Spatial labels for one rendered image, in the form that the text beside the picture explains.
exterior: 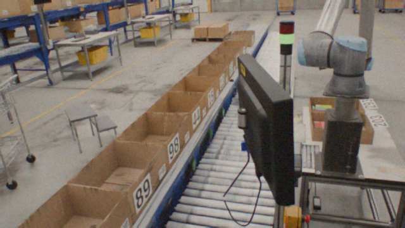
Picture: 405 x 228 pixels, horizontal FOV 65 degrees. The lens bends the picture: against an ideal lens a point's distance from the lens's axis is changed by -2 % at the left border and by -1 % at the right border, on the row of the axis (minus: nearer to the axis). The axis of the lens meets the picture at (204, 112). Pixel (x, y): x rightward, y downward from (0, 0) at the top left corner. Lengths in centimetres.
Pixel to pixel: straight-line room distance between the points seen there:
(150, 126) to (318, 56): 109
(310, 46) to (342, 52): 17
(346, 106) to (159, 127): 110
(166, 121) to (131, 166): 41
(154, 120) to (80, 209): 79
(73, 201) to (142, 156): 42
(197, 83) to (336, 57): 133
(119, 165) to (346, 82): 126
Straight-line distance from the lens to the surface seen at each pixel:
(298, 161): 138
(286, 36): 112
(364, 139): 231
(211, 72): 308
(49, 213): 144
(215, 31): 973
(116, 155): 178
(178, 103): 239
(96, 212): 149
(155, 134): 210
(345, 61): 173
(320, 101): 280
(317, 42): 179
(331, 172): 195
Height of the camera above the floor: 181
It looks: 23 degrees down
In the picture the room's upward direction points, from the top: 4 degrees counter-clockwise
